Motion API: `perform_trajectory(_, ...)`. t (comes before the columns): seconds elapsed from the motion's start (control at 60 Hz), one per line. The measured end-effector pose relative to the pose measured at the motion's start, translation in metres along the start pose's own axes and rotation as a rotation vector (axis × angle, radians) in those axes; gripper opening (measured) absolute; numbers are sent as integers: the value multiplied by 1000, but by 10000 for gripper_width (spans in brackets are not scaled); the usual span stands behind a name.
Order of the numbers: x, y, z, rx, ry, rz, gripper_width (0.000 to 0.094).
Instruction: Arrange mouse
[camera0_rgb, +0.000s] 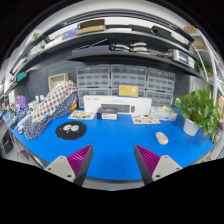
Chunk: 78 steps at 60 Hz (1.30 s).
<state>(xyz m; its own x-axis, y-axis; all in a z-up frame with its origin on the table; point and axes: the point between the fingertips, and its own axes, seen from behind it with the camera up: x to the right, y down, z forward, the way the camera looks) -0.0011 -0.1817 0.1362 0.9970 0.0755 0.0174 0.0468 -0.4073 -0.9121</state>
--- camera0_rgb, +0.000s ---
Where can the pink computer mouse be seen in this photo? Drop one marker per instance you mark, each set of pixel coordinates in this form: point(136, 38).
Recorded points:
point(162, 138)

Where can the illustrated card left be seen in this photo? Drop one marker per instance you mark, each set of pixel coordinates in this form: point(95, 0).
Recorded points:
point(82, 115)

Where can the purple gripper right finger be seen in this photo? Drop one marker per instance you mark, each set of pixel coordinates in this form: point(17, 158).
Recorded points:
point(152, 166)

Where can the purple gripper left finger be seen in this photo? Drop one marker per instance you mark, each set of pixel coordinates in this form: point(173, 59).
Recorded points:
point(74, 167)

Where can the clear drawer organizer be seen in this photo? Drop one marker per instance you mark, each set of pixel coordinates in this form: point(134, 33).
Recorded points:
point(92, 80)
point(128, 75)
point(160, 87)

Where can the long white keyboard box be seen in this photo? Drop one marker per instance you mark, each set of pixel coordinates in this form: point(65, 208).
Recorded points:
point(125, 105)

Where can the illustrated card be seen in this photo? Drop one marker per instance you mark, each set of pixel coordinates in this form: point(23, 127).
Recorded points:
point(82, 115)
point(144, 119)

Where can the clear drawer organizer right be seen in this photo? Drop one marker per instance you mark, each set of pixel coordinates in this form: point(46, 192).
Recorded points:
point(160, 87)

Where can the purple toy figure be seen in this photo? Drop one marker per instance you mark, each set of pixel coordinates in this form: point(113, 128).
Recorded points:
point(21, 103)

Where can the blue desk mat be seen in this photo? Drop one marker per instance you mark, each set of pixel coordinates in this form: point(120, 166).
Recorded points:
point(113, 145)

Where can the white box with items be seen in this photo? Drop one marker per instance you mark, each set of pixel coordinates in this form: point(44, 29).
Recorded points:
point(163, 113)

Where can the patterned fabric pile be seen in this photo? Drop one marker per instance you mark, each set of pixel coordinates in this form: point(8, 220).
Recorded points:
point(57, 103)

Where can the small black box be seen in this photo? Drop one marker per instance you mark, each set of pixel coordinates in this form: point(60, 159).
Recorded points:
point(107, 113)

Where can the cardboard box on shelf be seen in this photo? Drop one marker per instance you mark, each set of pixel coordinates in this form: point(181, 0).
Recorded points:
point(91, 26)

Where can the green potted plant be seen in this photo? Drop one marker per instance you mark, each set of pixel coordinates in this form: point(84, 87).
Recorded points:
point(199, 111)

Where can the yellow card box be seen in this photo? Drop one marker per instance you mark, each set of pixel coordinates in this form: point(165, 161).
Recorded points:
point(128, 91)

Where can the illustrated card right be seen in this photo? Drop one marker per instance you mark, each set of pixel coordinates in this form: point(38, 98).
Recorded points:
point(144, 119)

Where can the clear drawer organizer middle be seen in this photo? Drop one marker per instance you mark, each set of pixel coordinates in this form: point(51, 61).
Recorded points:
point(128, 75)

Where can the clear drawer organizer left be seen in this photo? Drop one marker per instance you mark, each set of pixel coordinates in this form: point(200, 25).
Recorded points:
point(92, 80)

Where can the grey metal shelf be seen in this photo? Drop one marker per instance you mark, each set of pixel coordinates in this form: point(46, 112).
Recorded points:
point(53, 39)

